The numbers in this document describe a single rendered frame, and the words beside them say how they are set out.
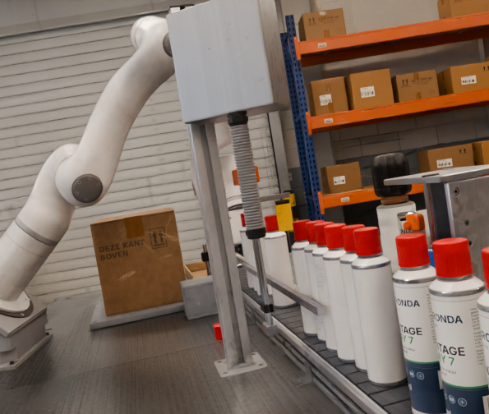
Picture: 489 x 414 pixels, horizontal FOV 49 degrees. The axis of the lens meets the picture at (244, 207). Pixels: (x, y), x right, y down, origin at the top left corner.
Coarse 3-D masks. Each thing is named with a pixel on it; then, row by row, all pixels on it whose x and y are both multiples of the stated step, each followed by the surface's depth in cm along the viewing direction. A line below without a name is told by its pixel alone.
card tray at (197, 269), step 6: (186, 264) 217; (192, 264) 218; (198, 264) 218; (204, 264) 219; (186, 270) 210; (192, 270) 218; (198, 270) 218; (204, 270) 216; (210, 270) 214; (192, 276) 188; (198, 276) 205; (204, 276) 203
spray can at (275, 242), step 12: (276, 216) 118; (276, 228) 118; (264, 240) 119; (276, 240) 117; (276, 252) 117; (288, 252) 119; (276, 264) 117; (288, 264) 118; (276, 276) 117; (288, 276) 118; (276, 300) 118; (288, 300) 117
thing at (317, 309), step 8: (248, 264) 133; (256, 272) 122; (272, 280) 109; (280, 288) 102; (288, 288) 99; (288, 296) 97; (296, 296) 92; (304, 296) 91; (304, 304) 88; (312, 304) 85; (320, 304) 84; (312, 312) 85; (320, 312) 82
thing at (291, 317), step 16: (240, 272) 172; (288, 320) 107; (304, 336) 96; (320, 352) 86; (336, 352) 85; (336, 368) 78; (352, 368) 77; (368, 384) 71; (400, 384) 69; (384, 400) 65; (400, 400) 65
